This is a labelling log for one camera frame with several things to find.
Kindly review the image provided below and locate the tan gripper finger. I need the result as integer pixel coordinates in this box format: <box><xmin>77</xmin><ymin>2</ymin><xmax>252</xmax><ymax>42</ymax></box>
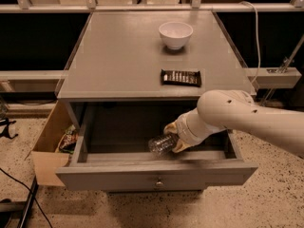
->
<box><xmin>163</xmin><ymin>122</ymin><xmax>178</xmax><ymax>134</ymax></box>
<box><xmin>172</xmin><ymin>139</ymin><xmax>190</xmax><ymax>153</ymax></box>

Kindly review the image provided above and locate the clear plastic water bottle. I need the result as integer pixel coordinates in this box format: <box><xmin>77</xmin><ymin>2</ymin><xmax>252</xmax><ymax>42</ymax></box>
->
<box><xmin>148</xmin><ymin>133</ymin><xmax>179</xmax><ymax>157</ymax></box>

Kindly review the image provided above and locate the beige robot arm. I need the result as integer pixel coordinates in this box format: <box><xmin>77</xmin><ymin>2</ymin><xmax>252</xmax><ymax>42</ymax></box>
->
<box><xmin>164</xmin><ymin>90</ymin><xmax>304</xmax><ymax>157</ymax></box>

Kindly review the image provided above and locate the brass drawer knob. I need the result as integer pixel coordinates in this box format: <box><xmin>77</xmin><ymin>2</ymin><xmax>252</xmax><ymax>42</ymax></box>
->
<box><xmin>155</xmin><ymin>178</ymin><xmax>163</xmax><ymax>188</ymax></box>

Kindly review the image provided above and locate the grey open top drawer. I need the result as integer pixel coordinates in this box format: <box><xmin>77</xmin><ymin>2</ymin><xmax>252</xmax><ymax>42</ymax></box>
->
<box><xmin>56</xmin><ymin>101</ymin><xmax>257</xmax><ymax>192</ymax></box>

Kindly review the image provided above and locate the dark chocolate bar wrapper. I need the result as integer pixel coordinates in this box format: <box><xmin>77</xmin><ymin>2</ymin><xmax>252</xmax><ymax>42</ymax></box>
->
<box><xmin>161</xmin><ymin>69</ymin><xmax>201</xmax><ymax>87</ymax></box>

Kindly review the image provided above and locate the grey wooden nightstand cabinet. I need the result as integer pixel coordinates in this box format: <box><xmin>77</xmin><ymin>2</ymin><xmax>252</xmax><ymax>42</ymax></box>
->
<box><xmin>58</xmin><ymin>10</ymin><xmax>254</xmax><ymax>125</ymax></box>

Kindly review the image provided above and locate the white ceramic bowl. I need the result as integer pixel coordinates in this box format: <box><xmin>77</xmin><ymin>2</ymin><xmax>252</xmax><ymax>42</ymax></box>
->
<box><xmin>159</xmin><ymin>22</ymin><xmax>193</xmax><ymax>49</ymax></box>

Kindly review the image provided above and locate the colourful snack bag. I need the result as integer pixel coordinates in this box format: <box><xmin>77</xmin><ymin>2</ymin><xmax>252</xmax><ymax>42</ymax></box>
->
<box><xmin>56</xmin><ymin>124</ymin><xmax>78</xmax><ymax>154</ymax></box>

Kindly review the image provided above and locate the brown cardboard box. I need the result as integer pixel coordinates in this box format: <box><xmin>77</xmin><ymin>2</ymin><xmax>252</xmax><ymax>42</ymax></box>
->
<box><xmin>31</xmin><ymin>102</ymin><xmax>72</xmax><ymax>186</ymax></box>

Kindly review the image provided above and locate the black floor bar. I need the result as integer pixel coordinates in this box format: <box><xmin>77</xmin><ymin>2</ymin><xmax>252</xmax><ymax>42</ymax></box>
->
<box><xmin>17</xmin><ymin>179</ymin><xmax>38</xmax><ymax>228</ymax></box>

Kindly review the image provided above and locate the white cable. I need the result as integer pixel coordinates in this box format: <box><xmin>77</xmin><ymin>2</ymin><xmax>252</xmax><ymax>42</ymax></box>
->
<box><xmin>239</xmin><ymin>1</ymin><xmax>262</xmax><ymax>85</ymax></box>

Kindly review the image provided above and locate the black strap on floor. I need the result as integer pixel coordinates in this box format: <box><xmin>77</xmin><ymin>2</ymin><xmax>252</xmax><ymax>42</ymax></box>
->
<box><xmin>0</xmin><ymin>117</ymin><xmax>19</xmax><ymax>141</ymax></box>

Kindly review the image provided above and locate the black floor cable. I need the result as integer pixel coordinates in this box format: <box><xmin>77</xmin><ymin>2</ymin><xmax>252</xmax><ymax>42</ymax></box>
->
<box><xmin>0</xmin><ymin>167</ymin><xmax>54</xmax><ymax>228</ymax></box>

